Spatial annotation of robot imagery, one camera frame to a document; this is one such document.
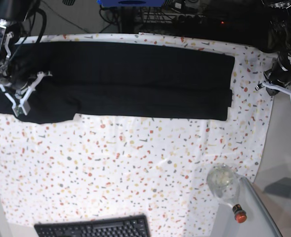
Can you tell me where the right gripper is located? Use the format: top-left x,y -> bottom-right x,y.
0,73 -> 37,99

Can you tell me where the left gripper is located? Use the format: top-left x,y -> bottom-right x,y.
264,58 -> 291,88

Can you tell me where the black t-shirt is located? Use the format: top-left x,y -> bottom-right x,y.
0,41 -> 236,124

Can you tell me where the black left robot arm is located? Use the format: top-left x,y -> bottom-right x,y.
256,0 -> 291,96

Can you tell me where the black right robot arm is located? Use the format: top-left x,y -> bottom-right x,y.
0,0 -> 47,99

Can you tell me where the black power strip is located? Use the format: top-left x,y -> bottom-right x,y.
137,12 -> 232,27

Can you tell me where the terrazzo pattern tablecloth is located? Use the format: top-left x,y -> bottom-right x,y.
0,34 -> 274,237

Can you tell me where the clear glass bottle red cap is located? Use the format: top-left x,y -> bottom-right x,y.
207,164 -> 247,224

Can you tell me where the blue box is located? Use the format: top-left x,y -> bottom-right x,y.
97,0 -> 165,7

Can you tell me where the black computer keyboard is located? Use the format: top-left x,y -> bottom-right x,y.
34,215 -> 151,237

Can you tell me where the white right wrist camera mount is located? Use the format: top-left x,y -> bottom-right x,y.
0,71 -> 52,117

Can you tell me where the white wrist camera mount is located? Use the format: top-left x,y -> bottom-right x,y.
255,81 -> 291,101
0,71 -> 52,117

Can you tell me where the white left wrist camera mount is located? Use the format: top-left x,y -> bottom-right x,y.
255,81 -> 291,101

